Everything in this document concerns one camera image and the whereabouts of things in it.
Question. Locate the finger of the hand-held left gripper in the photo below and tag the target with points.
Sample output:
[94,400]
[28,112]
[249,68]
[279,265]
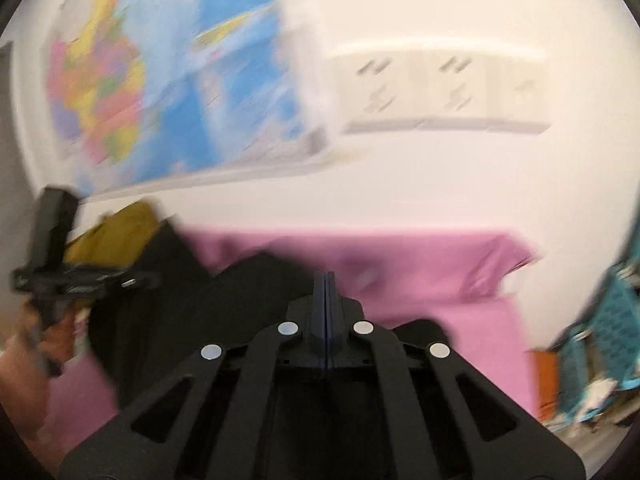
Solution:
[110,280]

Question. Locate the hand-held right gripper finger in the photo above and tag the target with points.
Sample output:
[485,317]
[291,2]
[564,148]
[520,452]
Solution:
[320,310]
[330,310]

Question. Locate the black garment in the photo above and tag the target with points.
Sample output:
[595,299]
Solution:
[175,310]

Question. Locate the person's left hand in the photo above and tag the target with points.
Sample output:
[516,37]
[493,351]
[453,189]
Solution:
[30,360]

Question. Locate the olive garment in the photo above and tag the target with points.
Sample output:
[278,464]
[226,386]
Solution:
[115,240]

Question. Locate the pink floral bed sheet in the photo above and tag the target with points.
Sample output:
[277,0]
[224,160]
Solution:
[450,305]

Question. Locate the orange object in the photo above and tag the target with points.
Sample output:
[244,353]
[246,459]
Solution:
[545,385]

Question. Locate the blue perforated plastic basket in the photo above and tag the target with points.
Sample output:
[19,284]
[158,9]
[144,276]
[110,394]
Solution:
[575,375]
[620,325]

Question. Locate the colourful wall map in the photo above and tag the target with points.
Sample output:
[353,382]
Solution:
[150,70]

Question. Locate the white wall socket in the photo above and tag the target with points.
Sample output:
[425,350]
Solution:
[452,91]
[372,92]

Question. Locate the white wall switch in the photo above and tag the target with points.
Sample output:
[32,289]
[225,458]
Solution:
[520,92]

